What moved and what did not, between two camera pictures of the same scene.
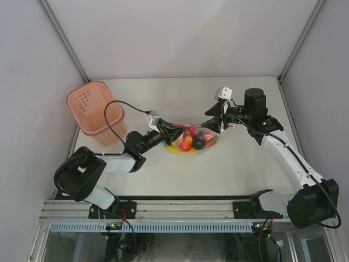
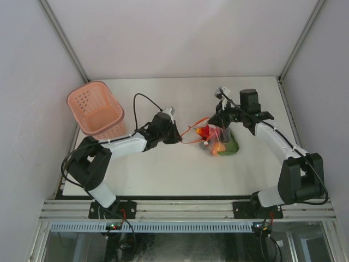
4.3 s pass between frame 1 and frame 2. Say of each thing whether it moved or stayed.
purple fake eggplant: moved
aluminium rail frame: stayed
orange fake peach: moved
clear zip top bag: moved
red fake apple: moved
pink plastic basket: stayed
